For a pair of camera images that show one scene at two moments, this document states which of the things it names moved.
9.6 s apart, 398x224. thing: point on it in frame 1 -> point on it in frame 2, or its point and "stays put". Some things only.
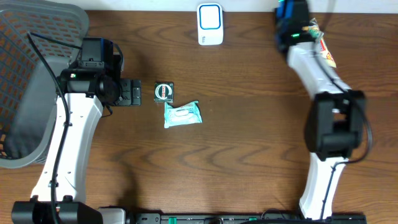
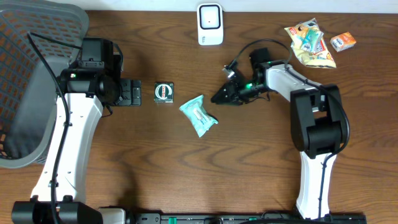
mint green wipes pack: x=187 y=114 -> x=199 y=117
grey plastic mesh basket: x=28 y=88 stays put
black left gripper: x=131 y=92 stays put
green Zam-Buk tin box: x=163 y=92 stays put
